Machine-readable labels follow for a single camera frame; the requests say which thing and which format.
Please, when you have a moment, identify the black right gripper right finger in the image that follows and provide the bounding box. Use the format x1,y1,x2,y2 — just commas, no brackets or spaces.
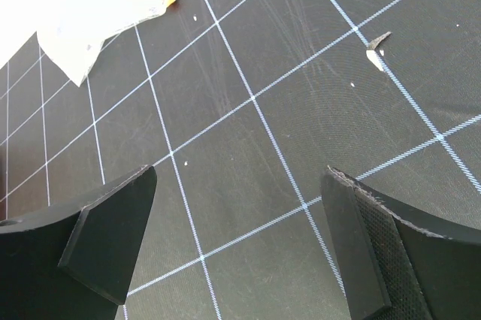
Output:
320,168,480,319

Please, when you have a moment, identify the clear orange-zip bag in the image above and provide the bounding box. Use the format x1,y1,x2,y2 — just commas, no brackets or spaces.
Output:
37,0,176,86

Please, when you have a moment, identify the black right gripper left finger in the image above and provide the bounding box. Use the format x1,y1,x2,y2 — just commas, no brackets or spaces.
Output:
1,165,156,319

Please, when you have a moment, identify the black grid cutting mat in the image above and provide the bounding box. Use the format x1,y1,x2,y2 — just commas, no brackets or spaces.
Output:
1,0,480,319

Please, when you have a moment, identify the white paper scrap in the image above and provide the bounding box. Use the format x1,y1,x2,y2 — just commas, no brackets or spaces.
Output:
366,49,384,72

